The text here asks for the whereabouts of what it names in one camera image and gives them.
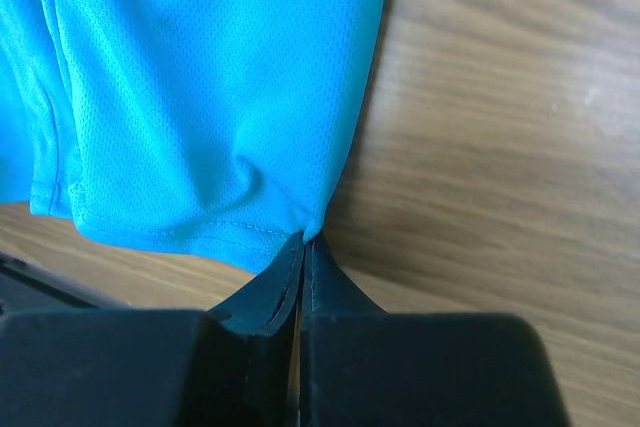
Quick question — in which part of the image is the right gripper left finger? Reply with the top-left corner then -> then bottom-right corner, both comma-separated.
1,236 -> 304,426

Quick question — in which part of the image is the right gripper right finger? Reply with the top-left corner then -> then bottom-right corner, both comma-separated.
300,237 -> 570,426

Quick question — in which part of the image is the teal t shirt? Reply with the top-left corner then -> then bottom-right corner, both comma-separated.
1,0 -> 384,273

